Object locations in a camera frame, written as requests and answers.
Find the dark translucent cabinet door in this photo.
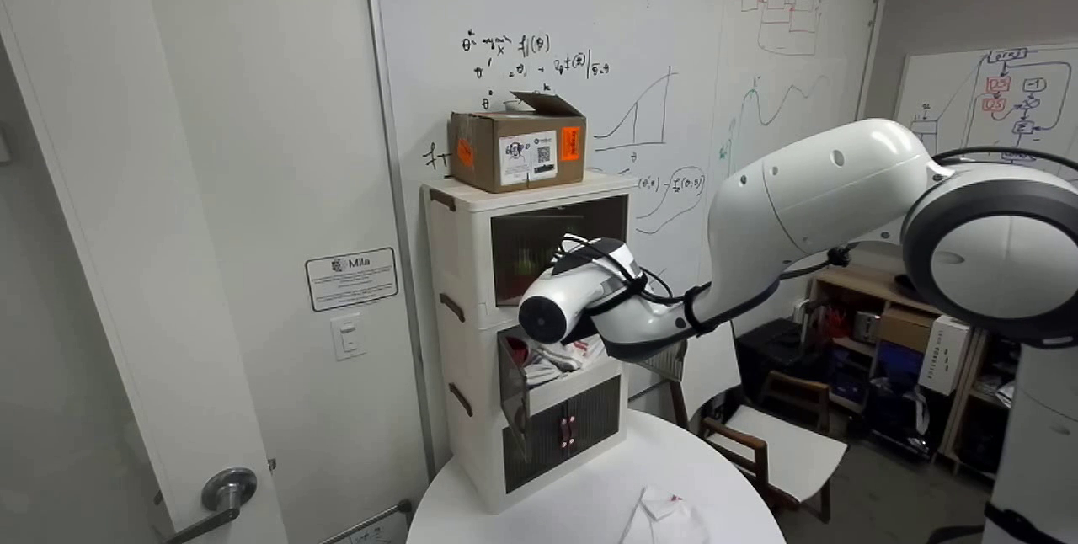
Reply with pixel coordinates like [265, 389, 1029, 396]
[491, 207, 563, 307]
[566, 399, 622, 467]
[497, 327, 532, 462]
[503, 413, 565, 494]
[560, 195, 630, 288]

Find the white stacked storage cabinet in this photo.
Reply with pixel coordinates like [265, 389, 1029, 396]
[424, 172, 638, 515]

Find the white room door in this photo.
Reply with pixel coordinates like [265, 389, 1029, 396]
[0, 0, 289, 544]

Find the heap of white cloths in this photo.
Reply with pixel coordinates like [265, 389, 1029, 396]
[505, 333, 609, 386]

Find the brown cardboard box with labels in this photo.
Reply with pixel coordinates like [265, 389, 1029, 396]
[447, 92, 588, 194]

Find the white paper sheet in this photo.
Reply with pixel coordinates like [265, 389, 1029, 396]
[622, 485, 710, 544]

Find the wooden chair with white seat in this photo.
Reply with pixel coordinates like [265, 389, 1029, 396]
[670, 321, 849, 524]

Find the wooden shelf with clutter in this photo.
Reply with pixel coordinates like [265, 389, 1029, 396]
[800, 262, 1024, 479]

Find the small whiteboard with diagram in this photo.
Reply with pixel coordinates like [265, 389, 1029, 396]
[894, 43, 1078, 168]

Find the large wall whiteboard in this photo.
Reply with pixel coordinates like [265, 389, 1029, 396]
[362, 0, 890, 477]

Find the white wall sign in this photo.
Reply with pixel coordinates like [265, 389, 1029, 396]
[305, 248, 399, 312]

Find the white light switch plate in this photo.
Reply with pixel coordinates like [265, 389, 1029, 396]
[330, 312, 367, 361]

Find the metal rail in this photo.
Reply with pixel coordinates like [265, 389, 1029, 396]
[320, 499, 414, 544]

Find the silver door lever handle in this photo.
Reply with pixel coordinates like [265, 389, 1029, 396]
[164, 467, 259, 544]

